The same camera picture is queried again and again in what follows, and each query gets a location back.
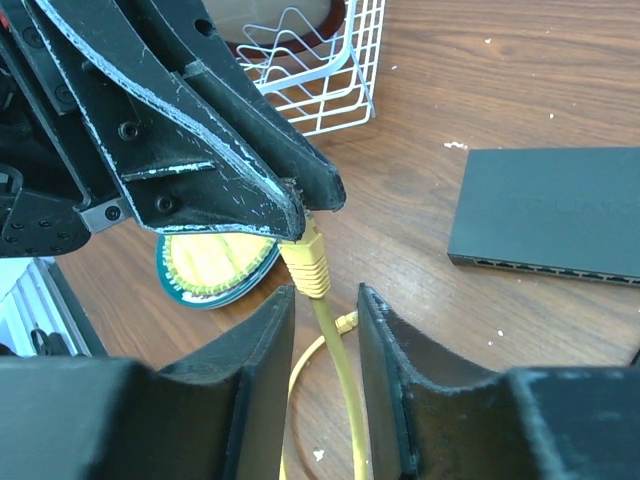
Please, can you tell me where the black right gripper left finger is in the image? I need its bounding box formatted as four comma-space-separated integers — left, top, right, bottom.
1, 286, 295, 479

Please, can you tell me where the white wire dish rack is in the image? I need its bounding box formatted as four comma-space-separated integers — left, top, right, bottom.
232, 1, 386, 137

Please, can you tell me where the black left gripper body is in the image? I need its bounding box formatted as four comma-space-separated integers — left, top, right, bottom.
1, 1, 131, 258

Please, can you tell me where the yellow green rimmed plate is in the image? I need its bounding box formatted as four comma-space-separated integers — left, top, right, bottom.
155, 233, 279, 310

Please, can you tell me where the yellow ethernet cable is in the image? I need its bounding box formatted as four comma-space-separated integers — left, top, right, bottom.
277, 211, 371, 480

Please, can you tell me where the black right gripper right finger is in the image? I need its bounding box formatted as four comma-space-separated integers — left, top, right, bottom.
357, 285, 639, 479

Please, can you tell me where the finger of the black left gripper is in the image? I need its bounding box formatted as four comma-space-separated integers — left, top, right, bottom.
134, 1, 346, 211
24, 1, 305, 239

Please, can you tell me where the aluminium frame rail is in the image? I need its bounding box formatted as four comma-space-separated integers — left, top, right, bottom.
1, 257, 108, 357

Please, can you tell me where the black network switch box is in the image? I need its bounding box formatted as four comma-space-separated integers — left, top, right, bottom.
447, 147, 639, 287

